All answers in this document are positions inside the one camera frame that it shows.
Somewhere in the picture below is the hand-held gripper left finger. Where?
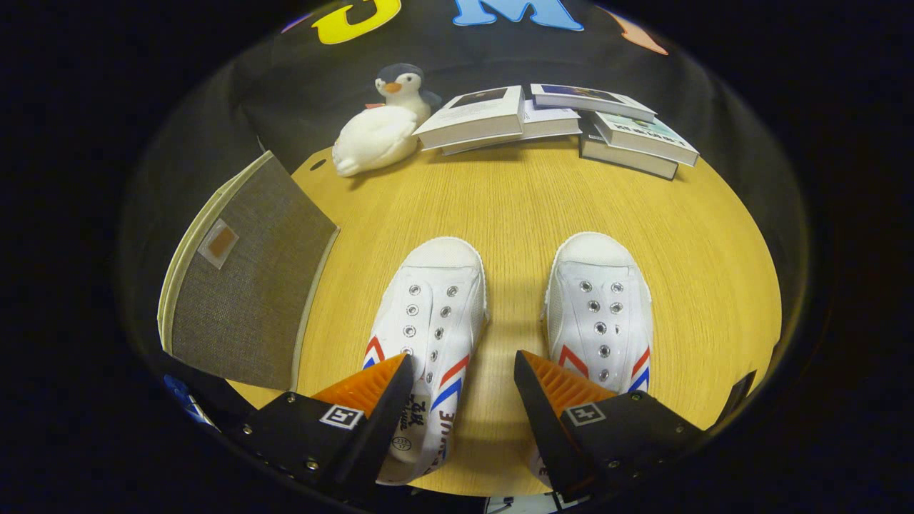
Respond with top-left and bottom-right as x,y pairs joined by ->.
243,353 -> 415,500

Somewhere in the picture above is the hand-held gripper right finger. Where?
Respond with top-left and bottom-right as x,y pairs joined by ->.
514,350 -> 704,500

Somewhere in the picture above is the white striped canvas shoe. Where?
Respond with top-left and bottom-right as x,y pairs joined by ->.
363,237 -> 490,486
530,232 -> 654,486

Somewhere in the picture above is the grey fabric storage box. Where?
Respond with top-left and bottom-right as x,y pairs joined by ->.
157,150 -> 341,392

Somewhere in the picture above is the blue item on floor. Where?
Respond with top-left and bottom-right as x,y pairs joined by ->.
163,375 -> 216,429

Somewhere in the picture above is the dark grey book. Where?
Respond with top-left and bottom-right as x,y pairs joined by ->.
580,118 -> 679,181

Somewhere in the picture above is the white round plush toy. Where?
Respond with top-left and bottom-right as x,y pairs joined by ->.
332,105 -> 421,178

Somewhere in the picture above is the plain white book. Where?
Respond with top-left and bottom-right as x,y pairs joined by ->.
441,100 -> 583,156

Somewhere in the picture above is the book with pale teal cover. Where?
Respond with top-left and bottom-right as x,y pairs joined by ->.
593,111 -> 700,168

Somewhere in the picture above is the book with blue cover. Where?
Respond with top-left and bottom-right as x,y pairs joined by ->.
530,84 -> 658,123

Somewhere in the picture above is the grey white penguin plush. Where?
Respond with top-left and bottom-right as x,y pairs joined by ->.
366,63 -> 443,124

